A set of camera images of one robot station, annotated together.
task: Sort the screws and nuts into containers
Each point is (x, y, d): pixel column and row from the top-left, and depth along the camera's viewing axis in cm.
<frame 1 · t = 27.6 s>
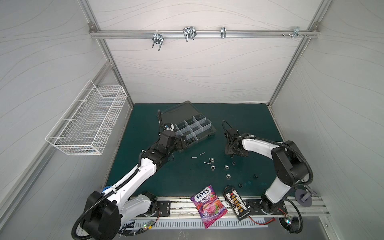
left hand: (181, 136, 83), fingers open
right hand: (237, 147, 94), fingers open
clear plastic organizer box: (189, 122, 107), point 4 cm above the table
small silver screw: (192, 157, 92), on the table
small silver screw 2: (202, 153, 95), on the table
small silver screw 3: (205, 162, 92), on the table
silver hex nut: (212, 160, 92), on the table
silver hex nut 2: (213, 167, 88), on the table
silver hex nut 3: (226, 167, 89), on the table
silver hex nut 4: (228, 176, 85), on the table
black hex nut: (233, 163, 90), on the table
black hex nut 2: (255, 176, 85), on the table
black hex nut 3: (240, 184, 82), on the table

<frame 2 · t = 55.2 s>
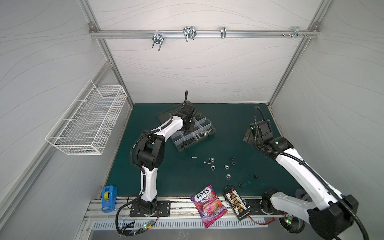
left hand: (190, 125, 98), fingers closed
right hand: (258, 132, 79), fingers open
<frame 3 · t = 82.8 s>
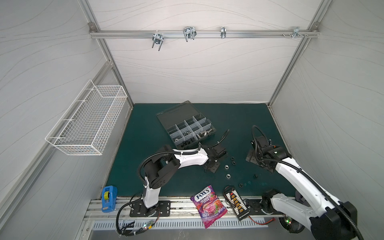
left hand: (214, 164, 88), fingers closed
right hand: (259, 156, 81), fingers open
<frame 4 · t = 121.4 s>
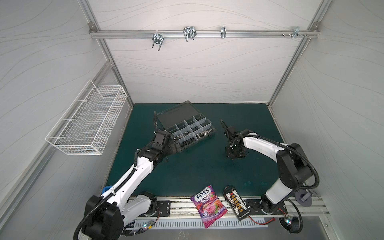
left hand: (175, 143, 84), fingers open
right hand: (234, 152, 90), fingers open
